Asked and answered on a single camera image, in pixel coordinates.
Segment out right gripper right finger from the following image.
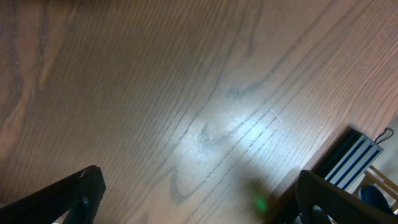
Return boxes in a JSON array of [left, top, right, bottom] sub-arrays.
[[295, 170, 397, 223]]

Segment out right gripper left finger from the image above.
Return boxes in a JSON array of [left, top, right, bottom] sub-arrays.
[[1, 165, 106, 224]]

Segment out dark blue seat cushion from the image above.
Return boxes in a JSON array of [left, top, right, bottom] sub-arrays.
[[358, 185, 394, 215]]

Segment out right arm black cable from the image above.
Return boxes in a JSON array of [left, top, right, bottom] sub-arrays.
[[374, 126, 395, 145]]

